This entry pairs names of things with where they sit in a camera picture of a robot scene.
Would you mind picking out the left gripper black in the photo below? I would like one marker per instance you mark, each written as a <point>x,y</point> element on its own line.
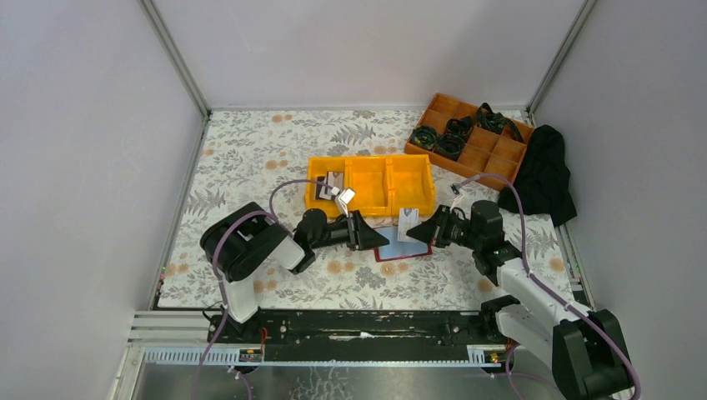
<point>359,234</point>

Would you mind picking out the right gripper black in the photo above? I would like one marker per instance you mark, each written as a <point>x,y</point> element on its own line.
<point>433,231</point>

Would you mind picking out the white credit card with logo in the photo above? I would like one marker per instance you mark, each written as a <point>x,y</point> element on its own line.
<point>408,219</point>

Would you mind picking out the yellow three-compartment bin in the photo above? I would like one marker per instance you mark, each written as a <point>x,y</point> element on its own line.
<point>383,184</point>

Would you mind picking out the grey credit card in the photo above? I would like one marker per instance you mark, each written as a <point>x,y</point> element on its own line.
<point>334,179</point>

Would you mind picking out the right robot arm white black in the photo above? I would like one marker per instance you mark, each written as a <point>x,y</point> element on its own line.
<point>584,349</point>

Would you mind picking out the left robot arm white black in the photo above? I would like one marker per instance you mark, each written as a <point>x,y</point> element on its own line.
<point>237,245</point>

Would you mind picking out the black white striped card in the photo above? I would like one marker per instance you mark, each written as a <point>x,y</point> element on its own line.
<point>321,193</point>

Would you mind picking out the orange wooden divider tray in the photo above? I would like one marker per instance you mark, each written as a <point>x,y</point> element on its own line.
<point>459,137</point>

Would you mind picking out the black cloth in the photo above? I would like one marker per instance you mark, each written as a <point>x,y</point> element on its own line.
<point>542,181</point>

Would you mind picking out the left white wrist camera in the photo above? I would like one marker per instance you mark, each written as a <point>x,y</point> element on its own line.
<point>342,198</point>

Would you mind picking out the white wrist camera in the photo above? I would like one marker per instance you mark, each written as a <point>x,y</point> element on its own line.
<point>342,198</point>
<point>458,195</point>

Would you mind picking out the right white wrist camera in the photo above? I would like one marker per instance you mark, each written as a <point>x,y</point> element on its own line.
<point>458,195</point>

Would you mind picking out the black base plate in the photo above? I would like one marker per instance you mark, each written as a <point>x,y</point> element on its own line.
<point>401,331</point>

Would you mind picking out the aluminium slotted rail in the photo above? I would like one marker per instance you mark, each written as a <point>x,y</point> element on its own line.
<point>446,357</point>

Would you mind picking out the right aluminium corner post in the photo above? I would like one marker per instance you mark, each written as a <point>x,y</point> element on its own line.
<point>558,61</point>

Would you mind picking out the aluminium corner post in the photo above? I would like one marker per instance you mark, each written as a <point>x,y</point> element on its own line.
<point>558,61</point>
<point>175,57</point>

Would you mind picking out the left aluminium corner post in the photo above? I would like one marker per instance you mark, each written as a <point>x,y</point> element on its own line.
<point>175,57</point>

